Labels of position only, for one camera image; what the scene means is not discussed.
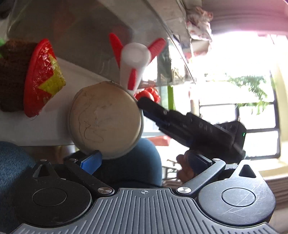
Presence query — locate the round beige compact case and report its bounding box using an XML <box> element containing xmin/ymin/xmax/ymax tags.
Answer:
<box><xmin>68</xmin><ymin>81</ymin><xmax>143</xmax><ymax>159</ymax></box>

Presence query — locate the white red foam rocket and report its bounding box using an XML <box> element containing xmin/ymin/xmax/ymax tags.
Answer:
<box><xmin>109</xmin><ymin>33</ymin><xmax>167</xmax><ymax>95</ymax></box>

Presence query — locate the green plastic box lid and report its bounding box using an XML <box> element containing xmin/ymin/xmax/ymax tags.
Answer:
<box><xmin>167</xmin><ymin>85</ymin><xmax>175</xmax><ymax>110</ymax></box>

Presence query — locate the person's hand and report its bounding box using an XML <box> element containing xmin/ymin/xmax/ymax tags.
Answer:
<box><xmin>176</xmin><ymin>151</ymin><xmax>196</xmax><ymax>183</ymax></box>

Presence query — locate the small red toy pumpkin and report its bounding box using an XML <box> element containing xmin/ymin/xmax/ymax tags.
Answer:
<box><xmin>145</xmin><ymin>87</ymin><xmax>161</xmax><ymax>103</ymax></box>

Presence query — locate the red toy tomato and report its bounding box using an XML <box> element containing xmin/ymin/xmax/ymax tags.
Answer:
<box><xmin>135</xmin><ymin>90</ymin><xmax>155</xmax><ymax>101</ymax></box>

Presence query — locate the crocheted doll red hat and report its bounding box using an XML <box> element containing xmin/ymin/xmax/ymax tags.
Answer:
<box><xmin>0</xmin><ymin>38</ymin><xmax>67</xmax><ymax>118</ymax></box>

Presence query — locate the pink floral cloth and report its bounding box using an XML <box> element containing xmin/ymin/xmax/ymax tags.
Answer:
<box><xmin>186</xmin><ymin>6</ymin><xmax>213</xmax><ymax>41</ymax></box>

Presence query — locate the smoky transparent storage bin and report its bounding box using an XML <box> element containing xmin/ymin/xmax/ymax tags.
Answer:
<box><xmin>6</xmin><ymin>1</ymin><xmax>195</xmax><ymax>86</ymax></box>

